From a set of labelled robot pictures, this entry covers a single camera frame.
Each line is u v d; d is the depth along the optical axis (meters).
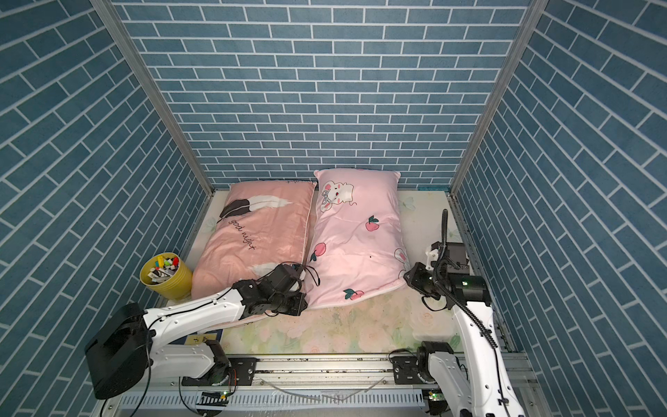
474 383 0.42
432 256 0.70
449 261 0.56
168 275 0.82
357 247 0.88
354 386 0.73
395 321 0.85
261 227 0.99
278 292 0.64
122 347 0.41
